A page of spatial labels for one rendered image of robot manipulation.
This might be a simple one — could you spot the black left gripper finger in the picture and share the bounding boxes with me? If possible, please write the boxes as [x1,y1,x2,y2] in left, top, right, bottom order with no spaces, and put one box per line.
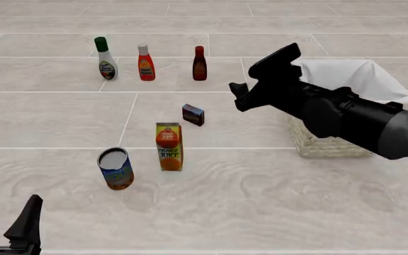
[3,193,44,250]

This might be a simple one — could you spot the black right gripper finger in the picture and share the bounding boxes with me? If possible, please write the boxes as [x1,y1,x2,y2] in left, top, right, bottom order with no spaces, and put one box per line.
[228,81,251,101]
[234,98,262,113]

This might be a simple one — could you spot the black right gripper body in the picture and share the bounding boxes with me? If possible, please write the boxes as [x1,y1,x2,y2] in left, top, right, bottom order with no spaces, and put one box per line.
[241,76,308,111]

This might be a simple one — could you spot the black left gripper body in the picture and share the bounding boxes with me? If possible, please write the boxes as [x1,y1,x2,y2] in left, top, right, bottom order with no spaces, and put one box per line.
[0,244,43,255]

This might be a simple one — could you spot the dark chocolate pudding box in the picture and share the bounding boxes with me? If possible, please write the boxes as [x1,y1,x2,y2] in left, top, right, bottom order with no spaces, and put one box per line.
[181,103,205,128]

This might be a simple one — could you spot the woven wicker basket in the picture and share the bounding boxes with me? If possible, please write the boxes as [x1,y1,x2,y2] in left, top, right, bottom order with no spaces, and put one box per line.
[286,113,375,159]

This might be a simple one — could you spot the white cloth basket liner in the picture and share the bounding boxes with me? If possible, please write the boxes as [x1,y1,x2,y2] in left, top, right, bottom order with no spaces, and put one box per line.
[291,58,408,108]

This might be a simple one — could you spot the dark red sauce bottle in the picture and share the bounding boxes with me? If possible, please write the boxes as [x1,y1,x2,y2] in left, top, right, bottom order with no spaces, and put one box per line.
[192,45,208,81]

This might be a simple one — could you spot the orange juice carton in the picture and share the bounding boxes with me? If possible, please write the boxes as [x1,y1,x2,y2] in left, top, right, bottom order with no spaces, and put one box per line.
[155,122,184,172]

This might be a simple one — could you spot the red bottle white cap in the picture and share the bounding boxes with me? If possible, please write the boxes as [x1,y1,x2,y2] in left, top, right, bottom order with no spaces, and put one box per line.
[137,42,156,81]

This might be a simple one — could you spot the blue orange soup can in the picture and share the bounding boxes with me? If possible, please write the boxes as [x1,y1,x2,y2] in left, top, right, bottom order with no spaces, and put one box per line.
[96,147,135,191]

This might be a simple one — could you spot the white bottle green cap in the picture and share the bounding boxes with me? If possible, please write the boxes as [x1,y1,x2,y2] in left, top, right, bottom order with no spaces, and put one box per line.
[93,36,120,81]

